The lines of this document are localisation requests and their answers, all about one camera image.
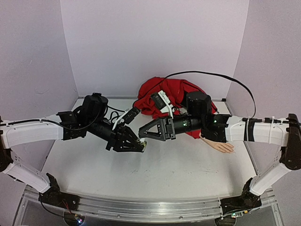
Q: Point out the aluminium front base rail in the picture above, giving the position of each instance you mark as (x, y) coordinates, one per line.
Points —
(70, 209)

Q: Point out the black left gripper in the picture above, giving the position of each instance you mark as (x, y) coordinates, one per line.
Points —
(119, 140)

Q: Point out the red black sports jacket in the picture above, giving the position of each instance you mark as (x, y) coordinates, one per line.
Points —
(176, 105)

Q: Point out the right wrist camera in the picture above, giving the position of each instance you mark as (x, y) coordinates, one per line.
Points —
(196, 103)

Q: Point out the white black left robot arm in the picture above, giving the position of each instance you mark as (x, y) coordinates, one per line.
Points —
(15, 133)

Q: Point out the mannequin hand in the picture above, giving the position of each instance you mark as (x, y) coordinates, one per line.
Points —
(221, 147)

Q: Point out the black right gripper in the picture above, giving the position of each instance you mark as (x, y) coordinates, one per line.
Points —
(168, 128)

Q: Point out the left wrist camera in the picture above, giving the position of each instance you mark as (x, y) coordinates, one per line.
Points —
(94, 109)

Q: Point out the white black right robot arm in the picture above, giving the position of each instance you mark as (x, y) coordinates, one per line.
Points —
(285, 133)

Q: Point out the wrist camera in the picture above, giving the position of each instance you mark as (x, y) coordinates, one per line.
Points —
(94, 109)
(196, 103)

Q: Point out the clear nail polish bottle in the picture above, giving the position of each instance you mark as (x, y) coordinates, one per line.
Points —
(143, 145)

